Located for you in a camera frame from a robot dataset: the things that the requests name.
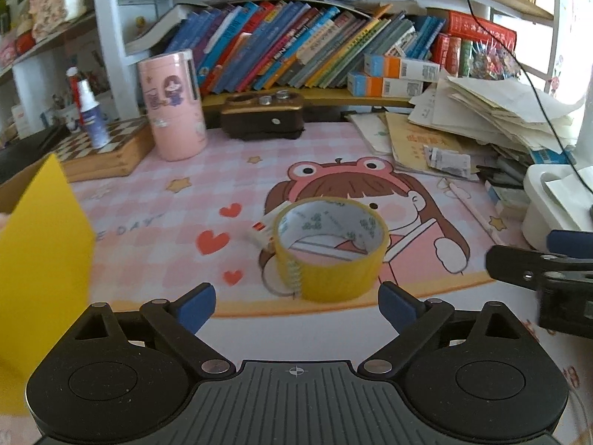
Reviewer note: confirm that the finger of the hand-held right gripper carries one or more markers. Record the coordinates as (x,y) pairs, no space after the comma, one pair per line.
(567,241)
(519,264)

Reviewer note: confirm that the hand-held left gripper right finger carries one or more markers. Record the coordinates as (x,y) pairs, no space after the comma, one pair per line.
(398,307)

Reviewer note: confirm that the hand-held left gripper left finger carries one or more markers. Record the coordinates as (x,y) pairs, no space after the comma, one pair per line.
(194,308)

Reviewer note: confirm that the yellow tape roll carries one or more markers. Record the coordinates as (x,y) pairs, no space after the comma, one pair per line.
(324,282)

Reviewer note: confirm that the yellow cardboard box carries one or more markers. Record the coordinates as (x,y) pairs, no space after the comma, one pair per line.
(41,264)

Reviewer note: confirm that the white container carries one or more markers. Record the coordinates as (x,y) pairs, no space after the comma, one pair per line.
(549,213)

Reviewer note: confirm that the white pencil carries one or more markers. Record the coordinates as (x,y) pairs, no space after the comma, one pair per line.
(472,213)

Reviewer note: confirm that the small white red box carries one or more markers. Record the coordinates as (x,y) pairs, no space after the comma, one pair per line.
(261,232)

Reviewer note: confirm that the small grey sachet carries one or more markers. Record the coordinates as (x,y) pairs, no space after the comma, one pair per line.
(447,162)

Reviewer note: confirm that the stack of loose papers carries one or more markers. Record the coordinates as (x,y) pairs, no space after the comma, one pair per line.
(495,111)

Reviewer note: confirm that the yellowish exercise book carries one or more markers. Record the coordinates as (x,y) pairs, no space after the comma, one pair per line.
(412,143)

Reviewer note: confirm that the wooden chessboard box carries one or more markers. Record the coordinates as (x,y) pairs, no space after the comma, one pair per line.
(111,153)

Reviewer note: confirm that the colourful sticker packet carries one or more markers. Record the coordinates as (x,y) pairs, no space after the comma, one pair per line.
(495,60)

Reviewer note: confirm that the dark brown pencil sharpener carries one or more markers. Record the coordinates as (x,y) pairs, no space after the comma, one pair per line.
(259,118)

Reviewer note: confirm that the pink cartoon cylinder container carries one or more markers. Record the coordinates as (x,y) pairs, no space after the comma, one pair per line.
(173,106)

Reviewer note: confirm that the white spray bottle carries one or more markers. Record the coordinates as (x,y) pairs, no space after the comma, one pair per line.
(95,120)

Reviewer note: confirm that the blue orange medicine box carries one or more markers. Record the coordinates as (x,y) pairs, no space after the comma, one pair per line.
(384,85)
(398,67)

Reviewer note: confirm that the thick red dictionary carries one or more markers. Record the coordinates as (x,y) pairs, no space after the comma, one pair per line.
(482,30)

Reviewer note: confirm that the red bottle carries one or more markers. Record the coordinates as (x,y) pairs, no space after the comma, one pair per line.
(72,88)

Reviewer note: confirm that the white bookshelf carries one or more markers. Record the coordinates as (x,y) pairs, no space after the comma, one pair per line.
(111,55)

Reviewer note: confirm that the row of colourful books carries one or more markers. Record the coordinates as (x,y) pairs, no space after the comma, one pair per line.
(301,51)

